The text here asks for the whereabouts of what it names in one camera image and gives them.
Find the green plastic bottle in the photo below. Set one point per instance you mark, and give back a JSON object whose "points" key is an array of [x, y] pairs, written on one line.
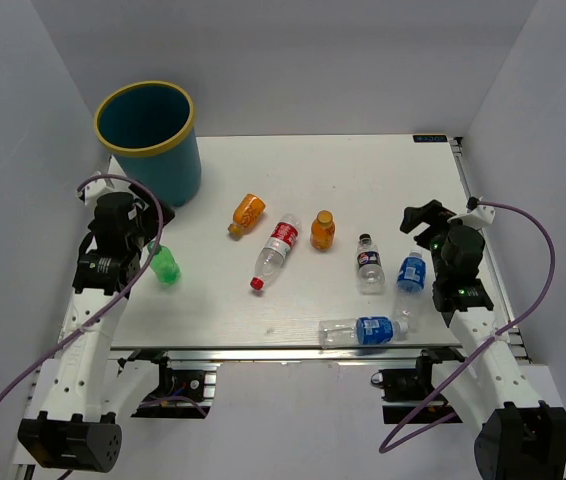
{"points": [[163, 264]]}

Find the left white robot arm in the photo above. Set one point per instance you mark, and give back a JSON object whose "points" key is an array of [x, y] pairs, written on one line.
{"points": [[79, 425]]}

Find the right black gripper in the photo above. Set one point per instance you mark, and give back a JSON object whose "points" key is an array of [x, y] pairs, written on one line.
{"points": [[432, 214]]}

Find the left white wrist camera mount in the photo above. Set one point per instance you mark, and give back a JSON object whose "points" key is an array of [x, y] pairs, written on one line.
{"points": [[93, 190]]}

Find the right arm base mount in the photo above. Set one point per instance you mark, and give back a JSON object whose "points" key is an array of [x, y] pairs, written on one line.
{"points": [[404, 388]]}

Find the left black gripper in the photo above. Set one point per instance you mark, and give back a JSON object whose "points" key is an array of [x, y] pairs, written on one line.
{"points": [[150, 217]]}

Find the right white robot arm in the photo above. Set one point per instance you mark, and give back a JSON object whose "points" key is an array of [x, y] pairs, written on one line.
{"points": [[518, 434]]}

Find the teal bin with yellow rim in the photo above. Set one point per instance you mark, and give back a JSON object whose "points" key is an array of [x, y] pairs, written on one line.
{"points": [[148, 127]]}

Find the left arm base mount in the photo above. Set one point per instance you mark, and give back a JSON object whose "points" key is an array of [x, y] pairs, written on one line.
{"points": [[178, 383]]}

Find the orange bottle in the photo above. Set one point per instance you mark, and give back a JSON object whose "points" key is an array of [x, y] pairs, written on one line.
{"points": [[246, 216], [322, 231]]}

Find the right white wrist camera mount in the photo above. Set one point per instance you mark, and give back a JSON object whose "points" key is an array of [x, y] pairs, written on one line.
{"points": [[477, 216]]}

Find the clear bottle dark pepsi label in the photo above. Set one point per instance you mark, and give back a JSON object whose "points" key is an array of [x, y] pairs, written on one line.
{"points": [[370, 274]]}

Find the dark blue table sticker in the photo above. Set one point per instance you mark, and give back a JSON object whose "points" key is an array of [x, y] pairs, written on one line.
{"points": [[429, 138]]}

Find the clear bottle red label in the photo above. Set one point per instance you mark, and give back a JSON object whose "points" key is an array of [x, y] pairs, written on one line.
{"points": [[272, 257]]}

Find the clear bottle blue label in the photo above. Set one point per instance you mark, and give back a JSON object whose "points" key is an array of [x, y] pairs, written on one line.
{"points": [[410, 285], [362, 331]]}

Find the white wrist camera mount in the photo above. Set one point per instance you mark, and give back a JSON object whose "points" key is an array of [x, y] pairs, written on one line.
{"points": [[477, 216], [93, 190]]}

